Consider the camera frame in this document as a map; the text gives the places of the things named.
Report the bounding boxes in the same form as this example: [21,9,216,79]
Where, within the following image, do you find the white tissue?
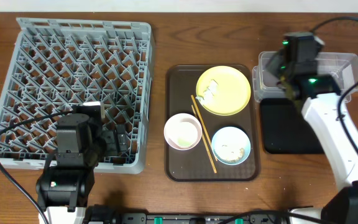
[196,80,218,105]

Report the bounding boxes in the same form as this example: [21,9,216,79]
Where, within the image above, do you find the light blue small plate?
[211,126,251,166]

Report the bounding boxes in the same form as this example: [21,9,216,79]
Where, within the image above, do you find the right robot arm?
[266,32,358,223]

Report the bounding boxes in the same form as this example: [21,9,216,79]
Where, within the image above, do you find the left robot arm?
[36,101,125,224]

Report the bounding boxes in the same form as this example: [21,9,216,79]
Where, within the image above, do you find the clear plastic bin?
[252,51,358,103]

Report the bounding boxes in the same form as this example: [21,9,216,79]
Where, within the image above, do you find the white pink bowl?
[163,113,202,151]

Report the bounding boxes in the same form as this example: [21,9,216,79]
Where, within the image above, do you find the yellow round plate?
[195,65,251,116]

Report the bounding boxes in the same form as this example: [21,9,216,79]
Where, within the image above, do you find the black rectangular tray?
[260,98,324,154]

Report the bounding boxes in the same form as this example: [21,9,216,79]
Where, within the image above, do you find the wooden chopstick lower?
[191,105,217,174]

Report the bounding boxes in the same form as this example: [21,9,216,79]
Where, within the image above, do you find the wooden chopstick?
[191,95,216,162]
[191,105,217,174]

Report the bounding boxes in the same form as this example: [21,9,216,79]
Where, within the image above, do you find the dark brown serving tray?
[165,65,260,182]

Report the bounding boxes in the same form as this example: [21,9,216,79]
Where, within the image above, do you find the grey plastic dish rack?
[0,17,155,174]

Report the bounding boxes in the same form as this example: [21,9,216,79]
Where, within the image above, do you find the wooden chopstick upper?
[191,95,216,162]

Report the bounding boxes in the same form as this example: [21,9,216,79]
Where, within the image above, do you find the food scraps on plate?
[216,145,245,163]

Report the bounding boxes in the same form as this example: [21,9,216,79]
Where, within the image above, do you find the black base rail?
[82,205,324,224]

